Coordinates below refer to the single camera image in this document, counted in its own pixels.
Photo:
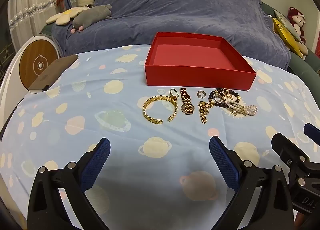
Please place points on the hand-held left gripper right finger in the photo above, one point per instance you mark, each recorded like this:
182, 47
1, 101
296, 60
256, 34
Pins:
225, 162

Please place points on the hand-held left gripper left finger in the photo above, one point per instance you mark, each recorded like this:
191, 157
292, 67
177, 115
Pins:
97, 160

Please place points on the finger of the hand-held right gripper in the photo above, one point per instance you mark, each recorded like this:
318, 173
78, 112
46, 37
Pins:
285, 145
312, 130

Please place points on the gold wrist watch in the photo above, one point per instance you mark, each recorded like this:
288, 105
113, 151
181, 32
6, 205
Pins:
185, 100

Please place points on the red cardboard box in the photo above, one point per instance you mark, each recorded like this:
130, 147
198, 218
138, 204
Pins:
200, 76

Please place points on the green sofa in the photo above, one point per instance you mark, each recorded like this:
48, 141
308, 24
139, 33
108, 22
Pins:
307, 67

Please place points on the brown flat pad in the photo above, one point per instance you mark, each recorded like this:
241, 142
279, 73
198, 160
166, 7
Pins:
55, 70

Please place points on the yellow pillow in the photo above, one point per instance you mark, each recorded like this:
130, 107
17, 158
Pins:
282, 32

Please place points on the white round wooden-faced appliance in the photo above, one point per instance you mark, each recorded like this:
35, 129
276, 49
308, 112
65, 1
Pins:
37, 65

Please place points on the grey-green pillow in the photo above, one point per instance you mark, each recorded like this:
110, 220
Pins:
283, 18

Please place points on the grey plush toy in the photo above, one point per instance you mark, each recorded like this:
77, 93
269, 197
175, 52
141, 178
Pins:
90, 16

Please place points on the cream flower pillow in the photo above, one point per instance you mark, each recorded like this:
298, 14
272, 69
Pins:
65, 16

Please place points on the blue covered sofa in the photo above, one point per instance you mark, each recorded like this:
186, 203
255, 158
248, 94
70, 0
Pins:
175, 7

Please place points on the white sheer curtain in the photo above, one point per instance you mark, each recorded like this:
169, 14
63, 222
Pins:
30, 7

